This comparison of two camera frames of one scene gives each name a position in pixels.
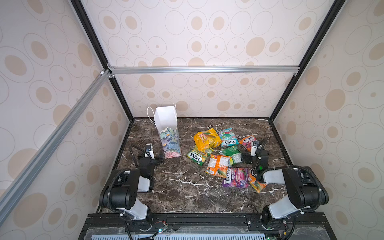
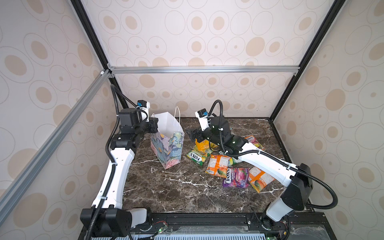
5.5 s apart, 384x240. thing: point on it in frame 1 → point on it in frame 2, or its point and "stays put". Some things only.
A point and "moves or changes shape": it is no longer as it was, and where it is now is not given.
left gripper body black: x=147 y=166 → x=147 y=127
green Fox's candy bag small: x=199 y=157 stays put
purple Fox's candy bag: x=236 y=177 stays put
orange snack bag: x=217 y=165 stays put
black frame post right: x=335 y=7 stays put
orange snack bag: x=257 y=185 stays put
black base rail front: x=110 y=226 stays put
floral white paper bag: x=165 y=120 moves or changes shape
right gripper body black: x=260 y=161 → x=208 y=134
